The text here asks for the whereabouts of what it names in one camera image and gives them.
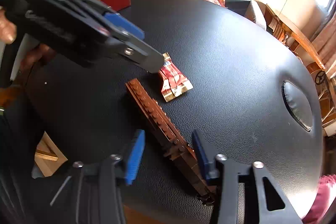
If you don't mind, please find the red candy wrapper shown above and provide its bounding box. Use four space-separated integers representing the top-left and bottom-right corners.
159 53 193 102

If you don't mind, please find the person's left hand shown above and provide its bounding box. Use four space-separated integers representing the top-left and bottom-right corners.
0 8 17 44

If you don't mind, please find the black face hole cushion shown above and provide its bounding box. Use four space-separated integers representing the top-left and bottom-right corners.
281 81 313 132

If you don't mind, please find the pink bed quilt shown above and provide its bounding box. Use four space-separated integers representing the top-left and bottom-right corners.
302 174 335 223

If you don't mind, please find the white folding chair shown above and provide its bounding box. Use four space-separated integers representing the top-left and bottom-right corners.
315 71 335 137

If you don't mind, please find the wooden side table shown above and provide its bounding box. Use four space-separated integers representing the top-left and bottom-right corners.
264 5 325 73

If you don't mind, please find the middle pink curtain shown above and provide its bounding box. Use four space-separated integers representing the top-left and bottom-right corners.
312 15 336 79

